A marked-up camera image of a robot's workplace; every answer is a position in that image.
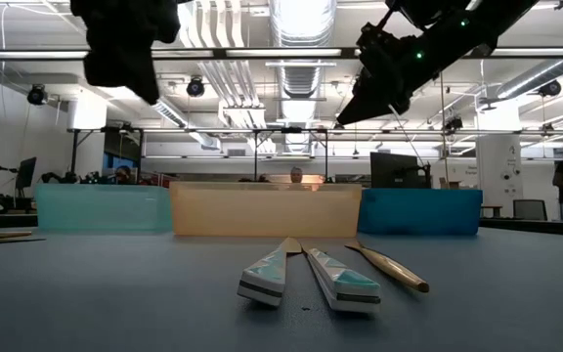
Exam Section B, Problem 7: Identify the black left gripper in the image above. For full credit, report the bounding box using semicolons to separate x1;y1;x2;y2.
69;0;184;107

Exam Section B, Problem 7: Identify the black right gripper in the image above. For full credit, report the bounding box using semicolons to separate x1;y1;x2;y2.
335;22;464;126

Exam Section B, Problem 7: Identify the large black monitor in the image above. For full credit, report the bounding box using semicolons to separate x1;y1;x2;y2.
369;152;432;190

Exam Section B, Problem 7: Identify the thin metal pole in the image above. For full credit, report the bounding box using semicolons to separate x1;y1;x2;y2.
439;72;451;188

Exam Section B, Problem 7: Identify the black ceiling spotlight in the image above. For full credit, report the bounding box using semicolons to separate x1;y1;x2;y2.
186;75;206;99
443;114;464;133
25;83;49;107
539;78;563;99

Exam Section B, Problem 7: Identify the black rig crossbar with lights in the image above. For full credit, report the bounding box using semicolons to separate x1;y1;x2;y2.
0;47;563;62

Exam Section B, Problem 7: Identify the blue plastic bin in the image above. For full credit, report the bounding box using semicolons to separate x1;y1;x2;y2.
358;188;484;236

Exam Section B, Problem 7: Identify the white ceiling pipe rack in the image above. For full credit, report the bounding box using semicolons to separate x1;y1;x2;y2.
183;0;269;130

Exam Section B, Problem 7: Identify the orange translucent plastic bin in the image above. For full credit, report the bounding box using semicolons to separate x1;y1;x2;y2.
169;181;364;239

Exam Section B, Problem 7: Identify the small black monitor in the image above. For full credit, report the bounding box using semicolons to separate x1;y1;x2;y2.
15;156;38;191

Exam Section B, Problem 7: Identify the white pillar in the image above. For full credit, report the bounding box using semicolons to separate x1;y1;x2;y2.
475;134;524;222

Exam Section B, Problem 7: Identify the teal translucent plastic bin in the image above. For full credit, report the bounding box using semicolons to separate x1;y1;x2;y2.
34;182;174;232

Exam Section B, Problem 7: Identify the grey office chair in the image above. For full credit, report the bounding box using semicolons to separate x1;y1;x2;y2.
512;198;549;222

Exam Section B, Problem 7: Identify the blue-grey table mat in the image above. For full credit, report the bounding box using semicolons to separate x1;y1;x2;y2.
0;225;563;352

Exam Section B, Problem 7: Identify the thin hanging cable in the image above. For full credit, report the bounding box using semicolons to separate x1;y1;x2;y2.
392;110;427;167

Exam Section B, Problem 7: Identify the silver ventilation duct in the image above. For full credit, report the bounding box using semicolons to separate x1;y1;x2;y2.
268;0;338;154
495;58;563;102

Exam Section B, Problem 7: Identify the black background table frame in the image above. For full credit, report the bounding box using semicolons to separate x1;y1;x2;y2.
67;125;330;184

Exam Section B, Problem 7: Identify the mosaic-handled silver utensil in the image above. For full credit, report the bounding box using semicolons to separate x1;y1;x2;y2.
300;242;382;315
236;237;303;308

